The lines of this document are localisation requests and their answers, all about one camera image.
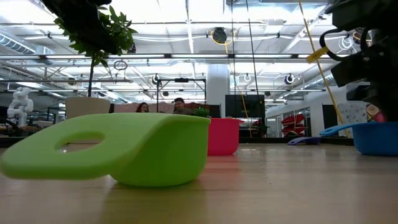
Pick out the white patterned panel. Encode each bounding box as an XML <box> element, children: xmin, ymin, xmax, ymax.
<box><xmin>336</xmin><ymin>102</ymin><xmax>368</xmax><ymax>138</ymax></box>

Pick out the green leafy tree plant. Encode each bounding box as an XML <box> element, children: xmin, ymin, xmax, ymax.
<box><xmin>53</xmin><ymin>4</ymin><xmax>139</xmax><ymax>98</ymax></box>

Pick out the blue plastic measuring cup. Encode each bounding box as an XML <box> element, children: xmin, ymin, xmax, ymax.
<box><xmin>319</xmin><ymin>121</ymin><xmax>398</xmax><ymax>157</ymax></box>

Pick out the white humanoid robot figure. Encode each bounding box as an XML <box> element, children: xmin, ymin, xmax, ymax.
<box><xmin>6</xmin><ymin>86</ymin><xmax>35</xmax><ymax>128</ymax></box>

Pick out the pink partition screen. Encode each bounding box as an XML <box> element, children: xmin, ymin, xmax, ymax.
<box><xmin>113</xmin><ymin>102</ymin><xmax>175</xmax><ymax>114</ymax></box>

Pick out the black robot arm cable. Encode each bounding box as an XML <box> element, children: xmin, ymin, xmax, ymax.
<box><xmin>319</xmin><ymin>28</ymin><xmax>346</xmax><ymax>62</ymax></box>

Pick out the person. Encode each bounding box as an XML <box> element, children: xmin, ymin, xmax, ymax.
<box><xmin>135</xmin><ymin>101</ymin><xmax>150</xmax><ymax>114</ymax></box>
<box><xmin>172</xmin><ymin>96</ymin><xmax>194</xmax><ymax>116</ymax></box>

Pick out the black monitor screen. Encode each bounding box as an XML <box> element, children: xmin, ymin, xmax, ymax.
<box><xmin>224</xmin><ymin>93</ymin><xmax>266</xmax><ymax>119</ymax></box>

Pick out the small purple measuring cup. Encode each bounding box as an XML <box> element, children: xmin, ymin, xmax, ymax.
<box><xmin>287</xmin><ymin>136</ymin><xmax>322</xmax><ymax>146</ymax></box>

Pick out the large red measuring cup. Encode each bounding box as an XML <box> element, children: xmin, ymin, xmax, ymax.
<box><xmin>207</xmin><ymin>118</ymin><xmax>245</xmax><ymax>157</ymax></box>

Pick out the black table edge rail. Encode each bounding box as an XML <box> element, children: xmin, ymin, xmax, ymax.
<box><xmin>0</xmin><ymin>136</ymin><xmax>356</xmax><ymax>149</ymax></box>

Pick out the colourful patchwork quilt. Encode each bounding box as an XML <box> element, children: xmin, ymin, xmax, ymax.
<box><xmin>366</xmin><ymin>103</ymin><xmax>388</xmax><ymax>123</ymax></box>

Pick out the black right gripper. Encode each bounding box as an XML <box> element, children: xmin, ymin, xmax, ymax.
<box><xmin>330</xmin><ymin>43</ymin><xmax>398</xmax><ymax>123</ymax></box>

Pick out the yellow hanging rope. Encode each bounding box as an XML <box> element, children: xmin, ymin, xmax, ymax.
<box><xmin>298</xmin><ymin>0</ymin><xmax>349</xmax><ymax>138</ymax></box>

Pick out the black hanging ring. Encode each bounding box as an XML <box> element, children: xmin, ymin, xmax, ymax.
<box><xmin>113</xmin><ymin>59</ymin><xmax>129</xmax><ymax>71</ymax></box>

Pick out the large white planter pot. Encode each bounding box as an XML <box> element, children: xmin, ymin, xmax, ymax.
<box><xmin>65</xmin><ymin>96</ymin><xmax>111</xmax><ymax>119</ymax></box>

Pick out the black hanging cable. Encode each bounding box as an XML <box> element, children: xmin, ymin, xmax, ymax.
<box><xmin>245</xmin><ymin>0</ymin><xmax>260</xmax><ymax>96</ymax></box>

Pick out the green plastic measuring cup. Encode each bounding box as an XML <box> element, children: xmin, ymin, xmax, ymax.
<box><xmin>0</xmin><ymin>112</ymin><xmax>211</xmax><ymax>188</ymax></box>

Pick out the red storage rack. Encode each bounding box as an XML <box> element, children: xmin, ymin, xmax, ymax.
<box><xmin>280</xmin><ymin>113</ymin><xmax>307</xmax><ymax>136</ymax></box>

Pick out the yellow cable tag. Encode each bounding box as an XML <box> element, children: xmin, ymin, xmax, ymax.
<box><xmin>305</xmin><ymin>46</ymin><xmax>330</xmax><ymax>64</ymax></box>

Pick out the small green bush plant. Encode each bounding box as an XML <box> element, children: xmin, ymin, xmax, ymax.
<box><xmin>193</xmin><ymin>107</ymin><xmax>212</xmax><ymax>119</ymax></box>

